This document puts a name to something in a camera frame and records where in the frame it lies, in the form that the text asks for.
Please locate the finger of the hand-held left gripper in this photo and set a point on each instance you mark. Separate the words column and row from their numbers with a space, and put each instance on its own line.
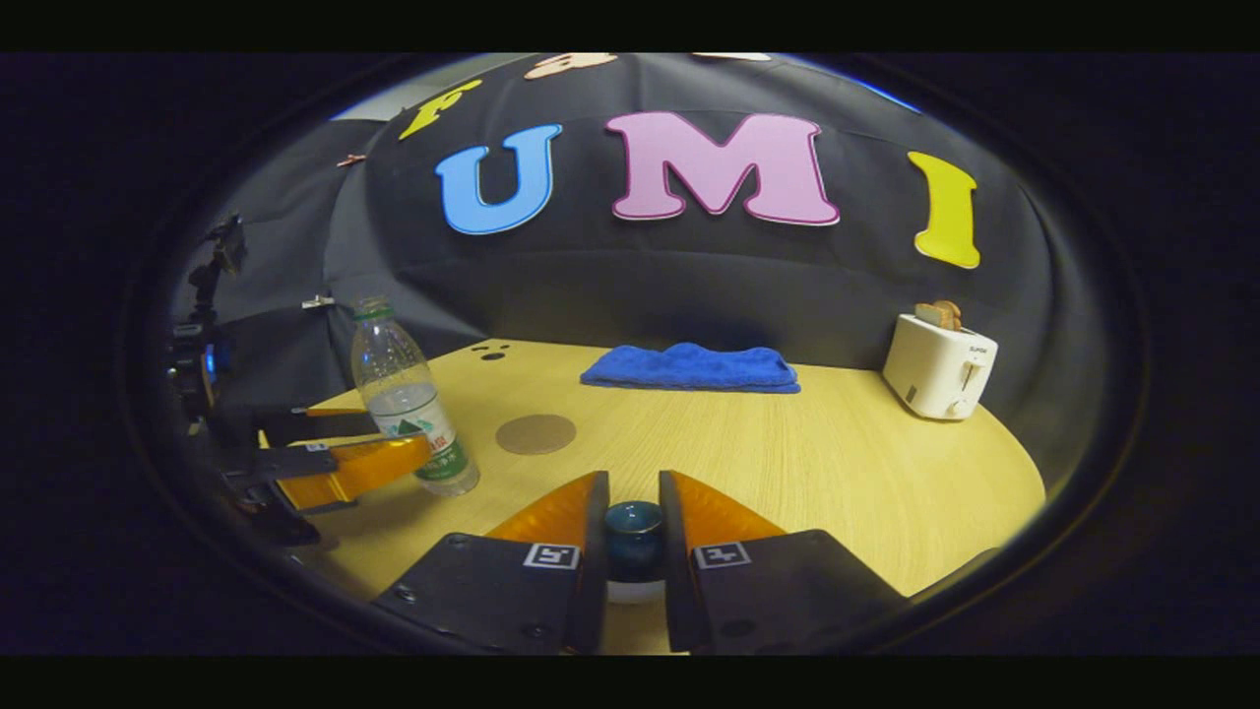
column 285, row 461
column 325, row 425

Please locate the white clip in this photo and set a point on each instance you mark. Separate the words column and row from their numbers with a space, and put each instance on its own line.
column 317, row 301

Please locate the round brown coaster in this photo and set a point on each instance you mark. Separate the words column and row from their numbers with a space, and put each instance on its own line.
column 536, row 434

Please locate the toast slice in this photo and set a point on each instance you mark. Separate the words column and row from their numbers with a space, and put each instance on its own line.
column 938, row 315

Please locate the clear plastic water bottle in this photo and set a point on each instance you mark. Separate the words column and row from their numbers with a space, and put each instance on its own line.
column 394, row 374

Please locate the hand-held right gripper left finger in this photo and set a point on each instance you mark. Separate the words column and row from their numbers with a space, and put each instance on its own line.
column 594, row 551

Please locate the white toaster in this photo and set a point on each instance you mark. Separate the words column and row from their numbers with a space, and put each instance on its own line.
column 935, row 369

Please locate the dark blue teacup lid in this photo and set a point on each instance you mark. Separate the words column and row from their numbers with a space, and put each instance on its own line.
column 634, row 537

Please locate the black backdrop cloth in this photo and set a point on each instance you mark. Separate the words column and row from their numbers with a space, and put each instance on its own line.
column 689, row 286

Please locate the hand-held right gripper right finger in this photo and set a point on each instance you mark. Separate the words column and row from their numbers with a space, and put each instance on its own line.
column 674, row 551

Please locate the blue towel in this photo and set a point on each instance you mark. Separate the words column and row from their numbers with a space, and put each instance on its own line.
column 689, row 369

